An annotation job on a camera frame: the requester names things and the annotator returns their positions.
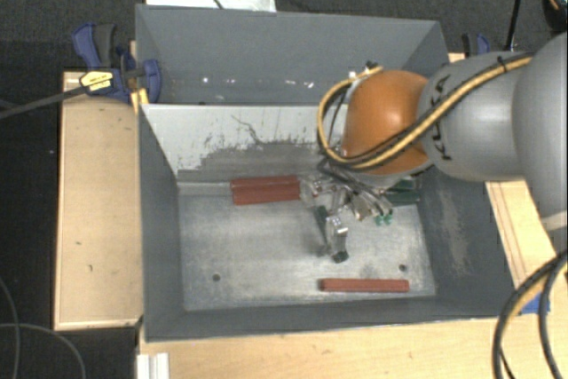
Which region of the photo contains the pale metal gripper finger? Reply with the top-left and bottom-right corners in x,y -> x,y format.
312,205 -> 333,257
326,214 -> 351,265

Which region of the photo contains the pale wood board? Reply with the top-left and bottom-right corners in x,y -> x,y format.
52,40 -> 554,332

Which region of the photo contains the dark green flat block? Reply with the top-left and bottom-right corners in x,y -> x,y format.
388,178 -> 421,206

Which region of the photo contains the grey metal bin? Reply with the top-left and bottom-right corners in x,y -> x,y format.
134,3 -> 518,343

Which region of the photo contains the red-brown flat block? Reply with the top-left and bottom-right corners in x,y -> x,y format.
318,277 -> 411,295
229,174 -> 300,189
232,183 -> 304,207

